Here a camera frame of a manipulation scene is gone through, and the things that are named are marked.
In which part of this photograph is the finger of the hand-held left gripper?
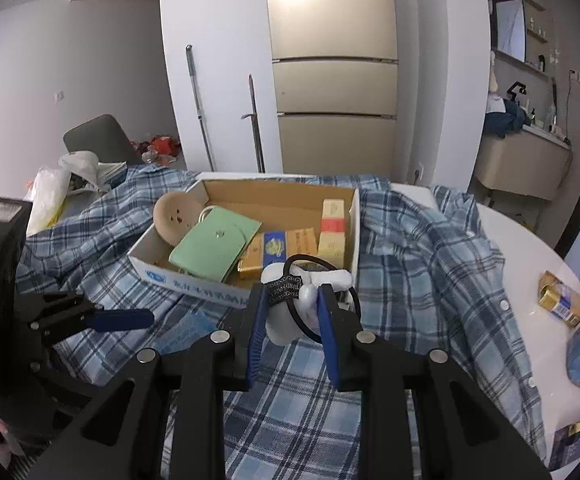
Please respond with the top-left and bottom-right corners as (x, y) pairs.
(29, 291), (156, 347)

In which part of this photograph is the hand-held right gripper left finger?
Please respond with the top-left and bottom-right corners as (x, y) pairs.
(30, 282), (271, 480)

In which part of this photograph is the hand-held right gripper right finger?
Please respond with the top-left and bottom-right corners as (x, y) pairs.
(317, 282), (553, 480)

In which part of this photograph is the white plush hair tie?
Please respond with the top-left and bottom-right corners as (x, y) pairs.
(261, 254), (362, 346)

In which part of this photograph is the green pouch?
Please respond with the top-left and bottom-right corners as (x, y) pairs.
(168, 208), (262, 283)

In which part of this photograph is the red yellow carton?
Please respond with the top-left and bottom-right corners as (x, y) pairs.
(317, 198), (347, 263)

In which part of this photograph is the white cardboard box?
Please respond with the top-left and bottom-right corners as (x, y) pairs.
(127, 172), (361, 311)

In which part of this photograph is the blue plastic packet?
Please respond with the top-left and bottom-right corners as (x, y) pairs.
(155, 310), (236, 356)

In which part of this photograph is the gold blue cigarette pack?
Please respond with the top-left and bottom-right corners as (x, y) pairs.
(237, 227), (318, 278)

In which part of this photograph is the yellowish plastic bag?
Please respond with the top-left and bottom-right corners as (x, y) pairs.
(22, 166), (71, 236)

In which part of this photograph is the blue plaid shirt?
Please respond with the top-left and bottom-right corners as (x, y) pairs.
(15, 165), (546, 480)

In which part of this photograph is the beige oval hand warmer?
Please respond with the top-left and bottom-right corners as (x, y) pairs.
(152, 191), (206, 248)

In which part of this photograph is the white plastic bag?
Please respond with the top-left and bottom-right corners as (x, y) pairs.
(59, 150), (108, 193)

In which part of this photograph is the stack of booklets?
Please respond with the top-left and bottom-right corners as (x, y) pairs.
(97, 160), (131, 188)

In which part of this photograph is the grey chair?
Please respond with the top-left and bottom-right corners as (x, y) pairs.
(63, 114), (136, 165)

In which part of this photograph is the red clutter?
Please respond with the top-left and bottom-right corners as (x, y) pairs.
(140, 135), (181, 165)

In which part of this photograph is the beige refrigerator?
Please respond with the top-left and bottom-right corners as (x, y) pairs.
(262, 0), (401, 176)

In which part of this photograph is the beige vanity cabinet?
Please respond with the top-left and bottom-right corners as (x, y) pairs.
(474, 122), (573, 203)

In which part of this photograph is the dark blue printed packet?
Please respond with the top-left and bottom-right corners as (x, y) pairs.
(547, 412), (580, 471)

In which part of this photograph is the dark blue cloth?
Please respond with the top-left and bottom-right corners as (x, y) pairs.
(485, 99), (531, 140)

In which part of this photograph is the wall mirror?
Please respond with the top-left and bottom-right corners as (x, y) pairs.
(490, 0), (528, 63)

